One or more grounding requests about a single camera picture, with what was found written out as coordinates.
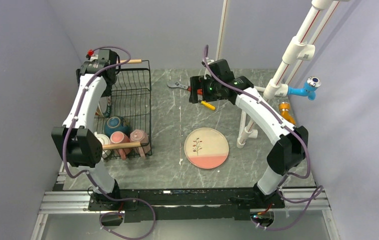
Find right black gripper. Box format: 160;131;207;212
189;75;223;104

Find black wire dish rack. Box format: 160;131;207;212
93;59;152;161

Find dark brown bowl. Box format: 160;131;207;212
103;116;131;137

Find salmon pink mug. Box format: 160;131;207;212
110;131;132;160

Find beige pink plate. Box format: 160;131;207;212
183;127;230;169

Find white enamel cup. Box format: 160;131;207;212
94;132;112;160

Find light pink mug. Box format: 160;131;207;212
130;129;151;159

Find teal rimmed lettered plate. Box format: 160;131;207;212
95;95;112;119

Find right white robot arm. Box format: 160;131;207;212
189;59;309;208

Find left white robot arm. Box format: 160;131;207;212
51;48;122;210

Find orange faucet tap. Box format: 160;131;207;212
278;102;297;126

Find blue faucet tap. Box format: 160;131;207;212
287;76;321;101

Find yellow handled screwdriver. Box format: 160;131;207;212
199;100;216;111

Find red handled adjustable wrench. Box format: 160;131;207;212
166;81;191;92

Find white pvc pipe frame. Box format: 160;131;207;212
224;0;339;149

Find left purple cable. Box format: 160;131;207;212
61;46;157;240

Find purple cable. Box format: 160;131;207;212
61;46;157;240
201;44;325;232

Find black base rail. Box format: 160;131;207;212
87;187;285;223

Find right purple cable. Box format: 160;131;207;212
201;44;325;232

